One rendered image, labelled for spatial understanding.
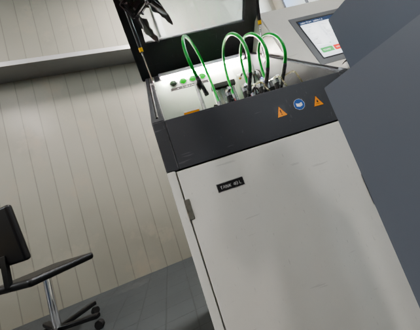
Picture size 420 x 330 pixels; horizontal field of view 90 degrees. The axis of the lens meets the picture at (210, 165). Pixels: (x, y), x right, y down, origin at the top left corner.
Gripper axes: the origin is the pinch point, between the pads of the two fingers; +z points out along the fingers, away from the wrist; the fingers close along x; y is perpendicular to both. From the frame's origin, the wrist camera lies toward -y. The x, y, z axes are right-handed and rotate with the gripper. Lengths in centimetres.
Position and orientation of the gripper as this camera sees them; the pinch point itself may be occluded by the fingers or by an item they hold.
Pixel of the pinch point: (163, 31)
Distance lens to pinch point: 92.6
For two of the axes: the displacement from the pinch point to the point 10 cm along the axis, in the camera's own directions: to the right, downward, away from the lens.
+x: 7.3, -5.3, -4.3
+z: 6.9, 5.8, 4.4
